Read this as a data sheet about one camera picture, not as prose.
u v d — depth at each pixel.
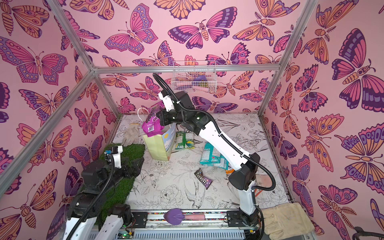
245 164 0.46
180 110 0.54
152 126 0.69
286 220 0.73
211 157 0.90
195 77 0.95
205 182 0.83
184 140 1.02
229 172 0.88
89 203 0.45
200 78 0.95
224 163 0.90
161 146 0.84
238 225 0.72
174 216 0.73
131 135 1.07
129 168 0.59
